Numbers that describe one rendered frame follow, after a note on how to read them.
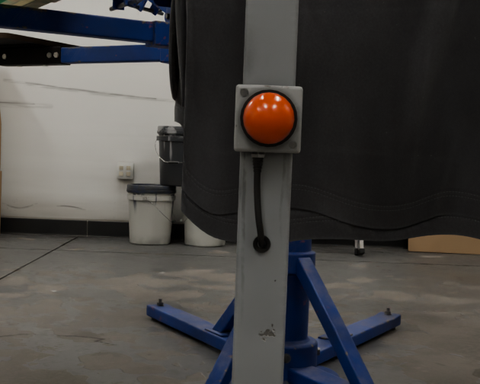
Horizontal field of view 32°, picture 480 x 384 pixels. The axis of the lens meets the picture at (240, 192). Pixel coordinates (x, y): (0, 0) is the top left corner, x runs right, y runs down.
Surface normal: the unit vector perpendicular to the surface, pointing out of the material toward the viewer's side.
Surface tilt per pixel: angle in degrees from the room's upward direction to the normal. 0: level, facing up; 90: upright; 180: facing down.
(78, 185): 90
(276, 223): 90
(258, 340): 86
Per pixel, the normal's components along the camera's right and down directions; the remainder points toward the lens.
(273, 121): 0.16, 0.22
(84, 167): 0.00, 0.05
